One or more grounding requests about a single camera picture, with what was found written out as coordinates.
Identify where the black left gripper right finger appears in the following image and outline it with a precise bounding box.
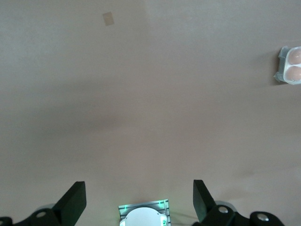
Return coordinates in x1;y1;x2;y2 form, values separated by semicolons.
191;179;286;226

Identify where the brown egg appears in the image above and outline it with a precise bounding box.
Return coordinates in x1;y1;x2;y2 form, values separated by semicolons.
285;65;301;81
288;48;301;65

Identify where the clear plastic egg box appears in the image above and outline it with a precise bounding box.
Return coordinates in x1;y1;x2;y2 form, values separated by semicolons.
273;45;301;86

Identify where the brown square tape patch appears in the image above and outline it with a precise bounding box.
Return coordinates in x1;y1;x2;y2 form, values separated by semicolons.
102;12;116;26

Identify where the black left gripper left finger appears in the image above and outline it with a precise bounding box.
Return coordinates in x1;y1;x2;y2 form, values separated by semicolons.
0;180;87;226

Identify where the aluminium left arm base plate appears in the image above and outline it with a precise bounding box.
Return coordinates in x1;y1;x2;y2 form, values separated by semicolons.
118;198;171;226

